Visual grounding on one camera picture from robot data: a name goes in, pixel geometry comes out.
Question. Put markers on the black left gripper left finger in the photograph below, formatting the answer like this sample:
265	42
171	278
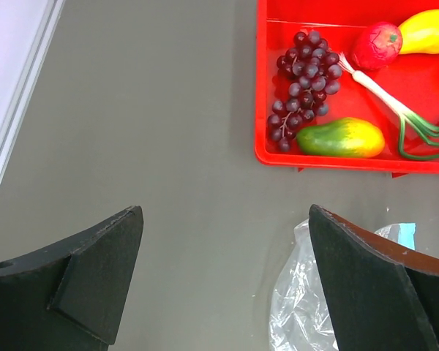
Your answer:
70	295

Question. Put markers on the green fake scallion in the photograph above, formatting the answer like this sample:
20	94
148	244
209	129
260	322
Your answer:
424	129

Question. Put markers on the red plastic tray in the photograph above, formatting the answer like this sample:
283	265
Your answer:
412	79

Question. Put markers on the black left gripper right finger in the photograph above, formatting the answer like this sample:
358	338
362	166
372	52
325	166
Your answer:
380	294

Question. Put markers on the red fake strawberry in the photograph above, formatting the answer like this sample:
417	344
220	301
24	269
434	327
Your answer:
377	46

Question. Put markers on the yellow green fake mango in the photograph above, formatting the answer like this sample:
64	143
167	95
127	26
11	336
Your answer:
345	137

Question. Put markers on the yellow fake corn cob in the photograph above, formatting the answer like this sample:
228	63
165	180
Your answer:
420	33

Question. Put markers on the dark red fake grapes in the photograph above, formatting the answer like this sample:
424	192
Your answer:
311	71

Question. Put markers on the clear zip top bag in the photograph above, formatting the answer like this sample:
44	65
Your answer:
299	318

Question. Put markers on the left aluminium frame post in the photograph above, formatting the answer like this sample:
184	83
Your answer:
26	31

